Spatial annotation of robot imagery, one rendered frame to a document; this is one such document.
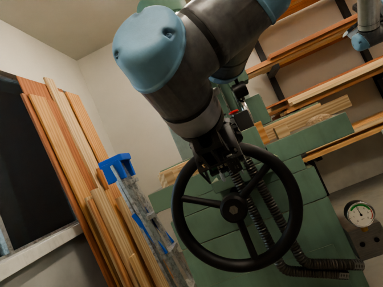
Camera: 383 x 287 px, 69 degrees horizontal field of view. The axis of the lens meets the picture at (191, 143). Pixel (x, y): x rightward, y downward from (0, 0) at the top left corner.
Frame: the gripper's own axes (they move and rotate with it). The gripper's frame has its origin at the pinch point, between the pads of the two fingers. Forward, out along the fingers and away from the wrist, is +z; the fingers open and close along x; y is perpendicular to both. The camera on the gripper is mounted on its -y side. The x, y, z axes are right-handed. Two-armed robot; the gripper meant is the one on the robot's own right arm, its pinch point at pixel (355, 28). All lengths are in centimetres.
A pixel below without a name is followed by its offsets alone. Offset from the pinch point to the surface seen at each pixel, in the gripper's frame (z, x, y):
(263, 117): -44, -69, 16
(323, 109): -61, -54, 24
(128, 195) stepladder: 2, -152, 13
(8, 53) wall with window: 49, -201, -140
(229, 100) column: -41, -76, 3
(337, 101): -61, -49, 24
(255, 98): -44, -68, 8
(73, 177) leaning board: 42, -201, -22
